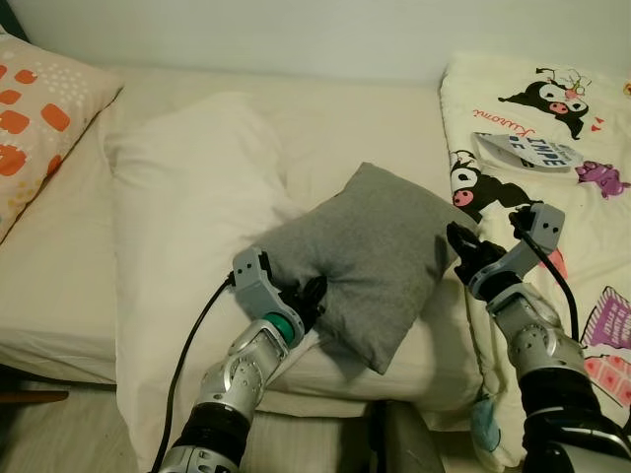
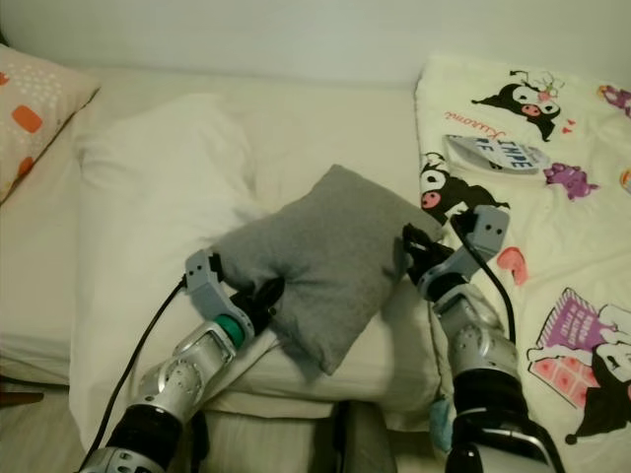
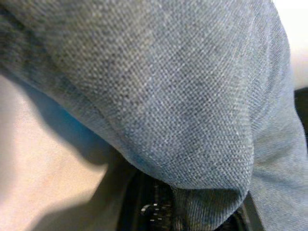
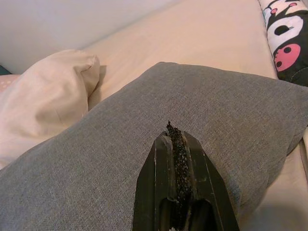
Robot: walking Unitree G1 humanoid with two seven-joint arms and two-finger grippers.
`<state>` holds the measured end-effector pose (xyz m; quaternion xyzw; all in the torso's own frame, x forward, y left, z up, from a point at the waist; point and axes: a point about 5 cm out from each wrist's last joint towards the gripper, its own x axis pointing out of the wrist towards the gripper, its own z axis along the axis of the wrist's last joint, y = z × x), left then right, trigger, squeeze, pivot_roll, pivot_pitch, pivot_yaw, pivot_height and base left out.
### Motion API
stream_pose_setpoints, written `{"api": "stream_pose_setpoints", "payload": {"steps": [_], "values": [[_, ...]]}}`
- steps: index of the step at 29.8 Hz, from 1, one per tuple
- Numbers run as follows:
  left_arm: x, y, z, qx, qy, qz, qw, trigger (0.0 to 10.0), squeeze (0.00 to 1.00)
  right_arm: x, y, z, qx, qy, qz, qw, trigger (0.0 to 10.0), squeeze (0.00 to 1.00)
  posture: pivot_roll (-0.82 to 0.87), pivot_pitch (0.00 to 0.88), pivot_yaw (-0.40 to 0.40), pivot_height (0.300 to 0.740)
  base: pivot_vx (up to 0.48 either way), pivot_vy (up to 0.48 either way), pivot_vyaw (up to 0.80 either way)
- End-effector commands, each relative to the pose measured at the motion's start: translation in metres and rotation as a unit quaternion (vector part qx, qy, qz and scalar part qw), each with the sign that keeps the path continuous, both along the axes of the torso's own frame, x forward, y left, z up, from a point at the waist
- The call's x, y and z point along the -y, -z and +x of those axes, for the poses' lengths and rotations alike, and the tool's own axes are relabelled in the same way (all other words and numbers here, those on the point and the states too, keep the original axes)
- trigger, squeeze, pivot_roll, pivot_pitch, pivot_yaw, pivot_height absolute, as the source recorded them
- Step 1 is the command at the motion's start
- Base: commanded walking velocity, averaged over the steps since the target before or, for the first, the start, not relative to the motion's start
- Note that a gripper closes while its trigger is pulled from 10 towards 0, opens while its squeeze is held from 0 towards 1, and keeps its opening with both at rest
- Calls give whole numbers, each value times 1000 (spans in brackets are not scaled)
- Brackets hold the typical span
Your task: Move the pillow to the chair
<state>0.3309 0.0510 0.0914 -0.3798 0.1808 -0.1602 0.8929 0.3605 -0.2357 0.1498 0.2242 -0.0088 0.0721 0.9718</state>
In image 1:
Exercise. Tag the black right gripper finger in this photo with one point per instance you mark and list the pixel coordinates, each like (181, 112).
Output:
(461, 236)

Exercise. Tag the grey square pillow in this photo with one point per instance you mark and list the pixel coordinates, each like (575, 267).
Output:
(380, 261)

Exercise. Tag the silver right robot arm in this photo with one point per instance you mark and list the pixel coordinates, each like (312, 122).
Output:
(537, 345)

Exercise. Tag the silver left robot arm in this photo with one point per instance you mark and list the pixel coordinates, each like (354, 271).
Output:
(242, 370)

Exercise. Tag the large white pillow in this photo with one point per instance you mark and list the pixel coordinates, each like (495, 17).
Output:
(187, 187)

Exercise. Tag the orange spotted cream pillow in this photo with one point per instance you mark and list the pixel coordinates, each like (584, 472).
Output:
(44, 118)

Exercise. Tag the grey printed flat packet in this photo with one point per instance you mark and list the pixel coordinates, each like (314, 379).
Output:
(527, 150)

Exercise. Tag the teal fabric piece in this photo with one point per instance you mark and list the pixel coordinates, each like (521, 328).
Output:
(485, 422)

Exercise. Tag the cream bed sheet mattress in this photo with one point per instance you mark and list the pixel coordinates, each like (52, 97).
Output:
(345, 113)

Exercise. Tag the cream cartoon print blanket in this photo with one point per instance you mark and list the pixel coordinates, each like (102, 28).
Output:
(582, 108)

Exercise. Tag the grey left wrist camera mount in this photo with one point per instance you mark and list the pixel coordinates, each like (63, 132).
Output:
(254, 286)

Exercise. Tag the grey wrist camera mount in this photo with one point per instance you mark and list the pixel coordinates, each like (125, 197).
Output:
(540, 229)
(254, 286)

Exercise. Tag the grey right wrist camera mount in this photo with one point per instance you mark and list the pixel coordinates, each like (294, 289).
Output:
(540, 229)

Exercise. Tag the brown wooden bed frame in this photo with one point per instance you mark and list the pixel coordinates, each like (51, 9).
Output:
(30, 396)

